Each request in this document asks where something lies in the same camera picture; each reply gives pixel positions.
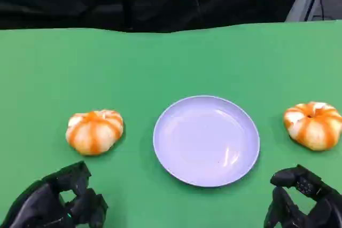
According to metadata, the lilac plate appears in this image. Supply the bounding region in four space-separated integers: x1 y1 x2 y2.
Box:
152 95 261 188

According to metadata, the orange white toy bread roll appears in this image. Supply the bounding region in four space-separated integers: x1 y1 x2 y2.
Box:
65 109 125 156
283 101 342 151

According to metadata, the green table cloth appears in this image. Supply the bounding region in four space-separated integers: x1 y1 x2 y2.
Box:
0 19 342 228

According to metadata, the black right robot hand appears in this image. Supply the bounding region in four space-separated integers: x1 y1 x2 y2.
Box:
263 164 342 228

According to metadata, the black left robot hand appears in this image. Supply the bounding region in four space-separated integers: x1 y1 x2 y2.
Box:
0 161 108 228

